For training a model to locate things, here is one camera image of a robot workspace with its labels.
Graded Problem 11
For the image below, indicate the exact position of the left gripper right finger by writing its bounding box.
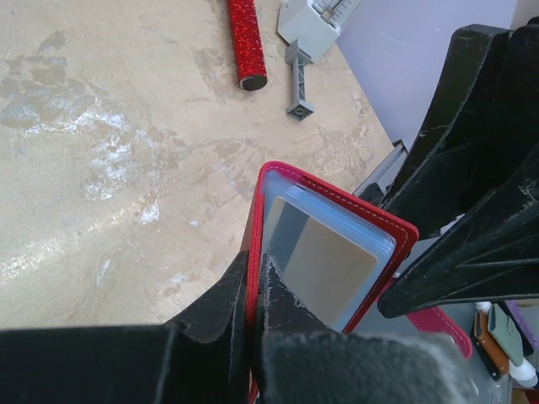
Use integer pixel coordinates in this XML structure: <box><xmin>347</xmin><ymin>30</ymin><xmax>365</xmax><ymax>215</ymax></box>
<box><xmin>254</xmin><ymin>255</ymin><xmax>478</xmax><ymax>403</ymax></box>

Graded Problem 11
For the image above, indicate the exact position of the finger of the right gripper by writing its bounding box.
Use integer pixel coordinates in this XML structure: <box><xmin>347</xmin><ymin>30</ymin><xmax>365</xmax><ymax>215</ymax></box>
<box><xmin>382</xmin><ymin>24</ymin><xmax>538</xmax><ymax>239</ymax></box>
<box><xmin>377</xmin><ymin>148</ymin><xmax>538</xmax><ymax>318</ymax></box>

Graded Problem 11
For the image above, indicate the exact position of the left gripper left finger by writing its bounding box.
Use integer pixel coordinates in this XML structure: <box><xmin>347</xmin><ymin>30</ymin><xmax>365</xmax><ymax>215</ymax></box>
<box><xmin>1</xmin><ymin>252</ymin><xmax>249</xmax><ymax>403</ymax></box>

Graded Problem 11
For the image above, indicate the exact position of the red leather card holder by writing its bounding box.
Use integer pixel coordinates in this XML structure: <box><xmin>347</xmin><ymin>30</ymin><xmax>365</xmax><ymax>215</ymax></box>
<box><xmin>245</xmin><ymin>162</ymin><xmax>478</xmax><ymax>403</ymax></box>

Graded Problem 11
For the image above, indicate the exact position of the silver credit card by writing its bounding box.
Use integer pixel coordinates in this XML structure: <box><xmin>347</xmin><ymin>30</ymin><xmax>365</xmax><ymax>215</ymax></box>
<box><xmin>264</xmin><ymin>197</ymin><xmax>378</xmax><ymax>331</ymax></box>

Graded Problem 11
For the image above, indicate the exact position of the white metronome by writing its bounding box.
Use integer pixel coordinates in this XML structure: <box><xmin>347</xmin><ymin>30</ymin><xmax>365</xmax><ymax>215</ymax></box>
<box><xmin>277</xmin><ymin>0</ymin><xmax>361</xmax><ymax>62</ymax></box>

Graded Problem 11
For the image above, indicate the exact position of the grey plastic strut piece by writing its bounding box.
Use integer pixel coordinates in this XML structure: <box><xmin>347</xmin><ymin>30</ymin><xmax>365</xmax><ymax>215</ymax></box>
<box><xmin>286</xmin><ymin>40</ymin><xmax>315</xmax><ymax>121</ymax></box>

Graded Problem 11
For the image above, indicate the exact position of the red glitter microphone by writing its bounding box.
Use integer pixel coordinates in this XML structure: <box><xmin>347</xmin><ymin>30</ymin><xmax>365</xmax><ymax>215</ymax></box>
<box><xmin>227</xmin><ymin>0</ymin><xmax>268</xmax><ymax>91</ymax></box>

